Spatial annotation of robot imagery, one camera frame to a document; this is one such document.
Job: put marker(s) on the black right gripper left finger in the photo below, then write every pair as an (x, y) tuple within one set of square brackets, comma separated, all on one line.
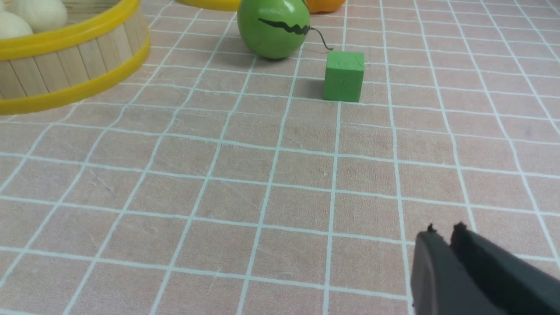
[(440, 284)]

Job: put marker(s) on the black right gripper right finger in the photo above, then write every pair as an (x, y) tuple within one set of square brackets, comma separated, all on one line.
[(510, 283)]

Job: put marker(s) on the white bun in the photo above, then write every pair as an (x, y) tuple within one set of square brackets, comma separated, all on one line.
[(41, 15), (13, 26)]

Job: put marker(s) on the woven bamboo steamer lid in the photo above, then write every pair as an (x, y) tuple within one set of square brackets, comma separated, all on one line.
[(215, 5)]

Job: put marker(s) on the bamboo steamer tray yellow rim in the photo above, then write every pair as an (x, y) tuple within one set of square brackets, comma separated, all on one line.
[(103, 43)]

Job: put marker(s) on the green foam cube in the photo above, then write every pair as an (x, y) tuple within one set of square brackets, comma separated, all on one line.
[(344, 75)]

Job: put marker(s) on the pink checkered tablecloth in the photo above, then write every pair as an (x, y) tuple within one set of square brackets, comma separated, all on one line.
[(212, 182)]

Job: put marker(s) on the green toy watermelon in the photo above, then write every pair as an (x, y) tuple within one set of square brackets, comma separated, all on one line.
[(274, 29)]

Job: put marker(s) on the orange toy pear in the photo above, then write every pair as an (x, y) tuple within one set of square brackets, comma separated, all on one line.
[(324, 6)]

